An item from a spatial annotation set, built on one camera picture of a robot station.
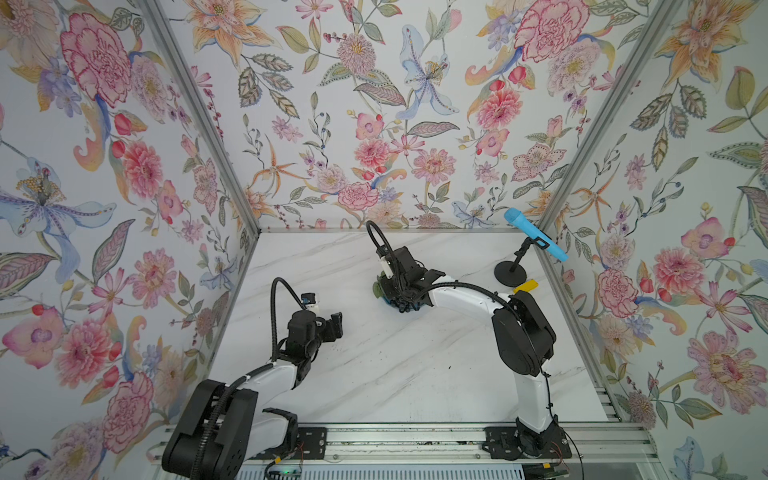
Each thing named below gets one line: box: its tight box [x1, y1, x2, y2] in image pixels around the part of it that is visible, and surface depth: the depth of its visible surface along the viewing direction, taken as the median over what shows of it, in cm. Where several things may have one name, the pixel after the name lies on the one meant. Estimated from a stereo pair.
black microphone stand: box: [494, 236, 550, 287], surface depth 108 cm
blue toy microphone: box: [504, 208, 569, 262], surface depth 92 cm
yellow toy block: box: [513, 279, 539, 294], surface depth 106 cm
